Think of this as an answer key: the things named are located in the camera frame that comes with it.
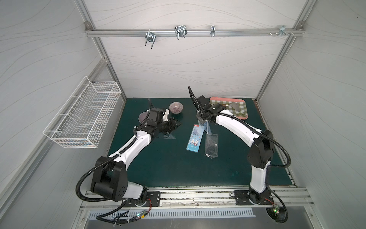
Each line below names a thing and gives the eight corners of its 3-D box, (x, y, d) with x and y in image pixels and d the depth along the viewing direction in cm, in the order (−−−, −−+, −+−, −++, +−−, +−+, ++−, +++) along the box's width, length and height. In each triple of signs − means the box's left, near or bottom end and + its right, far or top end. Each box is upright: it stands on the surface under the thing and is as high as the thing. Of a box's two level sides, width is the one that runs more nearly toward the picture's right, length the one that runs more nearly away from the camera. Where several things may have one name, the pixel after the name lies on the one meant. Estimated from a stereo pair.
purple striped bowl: (172, 116, 113) (171, 111, 108) (169, 109, 119) (168, 103, 113) (183, 113, 116) (183, 107, 110) (180, 106, 121) (179, 100, 115)
